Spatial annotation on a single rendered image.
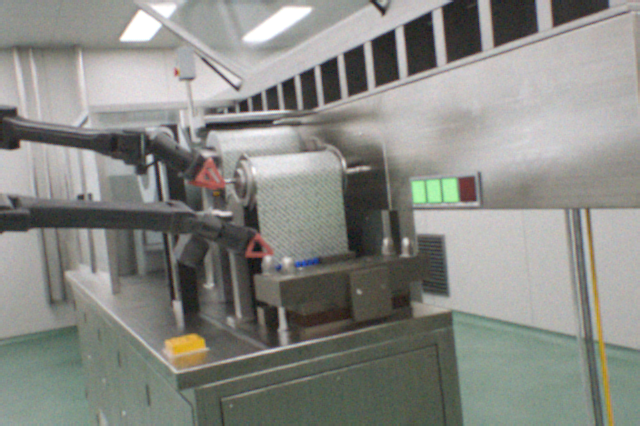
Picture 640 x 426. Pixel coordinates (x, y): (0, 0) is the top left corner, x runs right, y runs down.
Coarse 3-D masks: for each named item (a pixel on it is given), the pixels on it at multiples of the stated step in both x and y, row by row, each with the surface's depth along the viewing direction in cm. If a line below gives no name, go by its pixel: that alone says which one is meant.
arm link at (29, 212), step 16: (16, 208) 135; (32, 208) 132; (48, 208) 134; (64, 208) 136; (80, 208) 138; (96, 208) 140; (112, 208) 142; (128, 208) 144; (144, 208) 146; (160, 208) 148; (176, 208) 152; (0, 224) 127; (16, 224) 129; (32, 224) 133; (48, 224) 135; (64, 224) 137; (80, 224) 139; (96, 224) 141; (112, 224) 143; (128, 224) 145; (144, 224) 147; (160, 224) 148; (176, 224) 150
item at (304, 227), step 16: (336, 192) 173; (272, 208) 166; (288, 208) 167; (304, 208) 169; (320, 208) 171; (336, 208) 173; (272, 224) 166; (288, 224) 167; (304, 224) 169; (320, 224) 171; (336, 224) 173; (272, 240) 166; (288, 240) 167; (304, 240) 169; (320, 240) 171; (336, 240) 173; (272, 256) 166; (288, 256) 167; (304, 256) 169
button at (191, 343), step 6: (186, 336) 149; (192, 336) 148; (198, 336) 148; (168, 342) 145; (174, 342) 144; (180, 342) 144; (186, 342) 143; (192, 342) 144; (198, 342) 144; (204, 342) 145; (168, 348) 146; (174, 348) 142; (180, 348) 142; (186, 348) 143; (192, 348) 144; (198, 348) 144; (204, 348) 145; (174, 354) 142
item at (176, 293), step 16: (176, 128) 189; (160, 176) 200; (176, 176) 189; (160, 192) 201; (176, 192) 189; (176, 240) 189; (176, 272) 199; (192, 272) 191; (176, 288) 199; (192, 288) 191; (176, 304) 198; (192, 304) 191
